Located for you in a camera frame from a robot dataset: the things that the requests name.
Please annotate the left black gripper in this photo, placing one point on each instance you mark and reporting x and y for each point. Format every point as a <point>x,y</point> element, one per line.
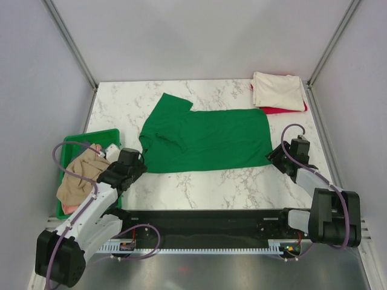
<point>139,170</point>

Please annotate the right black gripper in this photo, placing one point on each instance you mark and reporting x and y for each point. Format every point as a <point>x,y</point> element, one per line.
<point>274,156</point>

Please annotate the green t shirt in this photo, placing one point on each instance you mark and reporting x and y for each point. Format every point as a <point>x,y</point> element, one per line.
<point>176,138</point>

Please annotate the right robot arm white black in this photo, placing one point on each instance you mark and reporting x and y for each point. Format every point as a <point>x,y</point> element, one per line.
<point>334,216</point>

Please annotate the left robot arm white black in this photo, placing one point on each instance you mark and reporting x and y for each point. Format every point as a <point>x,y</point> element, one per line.
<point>62,254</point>

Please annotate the folded red t shirt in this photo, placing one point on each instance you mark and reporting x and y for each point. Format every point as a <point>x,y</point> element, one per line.
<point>271,110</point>

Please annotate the folded cream t shirt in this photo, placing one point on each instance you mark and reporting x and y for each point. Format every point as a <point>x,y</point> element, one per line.
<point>278,92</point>

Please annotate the beige crumpled t shirt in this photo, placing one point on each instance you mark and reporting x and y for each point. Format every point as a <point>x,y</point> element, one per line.
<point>78,178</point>

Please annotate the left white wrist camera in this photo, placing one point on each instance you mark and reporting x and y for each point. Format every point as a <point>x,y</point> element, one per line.
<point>111,153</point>

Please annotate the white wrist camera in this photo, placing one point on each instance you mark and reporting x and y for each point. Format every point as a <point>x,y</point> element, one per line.
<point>111,153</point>
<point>303,136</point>

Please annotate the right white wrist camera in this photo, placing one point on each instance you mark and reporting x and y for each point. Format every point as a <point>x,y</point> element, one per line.
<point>303,136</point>

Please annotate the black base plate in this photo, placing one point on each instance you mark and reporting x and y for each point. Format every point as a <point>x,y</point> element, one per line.
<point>205,228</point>

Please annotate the white slotted cable duct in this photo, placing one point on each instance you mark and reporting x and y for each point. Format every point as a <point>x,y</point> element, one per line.
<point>115,247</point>

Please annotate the right aluminium frame post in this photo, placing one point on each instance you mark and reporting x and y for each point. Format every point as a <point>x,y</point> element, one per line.
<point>334,40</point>

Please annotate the aluminium frame post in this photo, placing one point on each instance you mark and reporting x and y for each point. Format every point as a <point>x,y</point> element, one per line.
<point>67,37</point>
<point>334,40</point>

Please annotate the left aluminium frame post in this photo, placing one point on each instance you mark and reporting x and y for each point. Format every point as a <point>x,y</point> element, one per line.
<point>67,37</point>

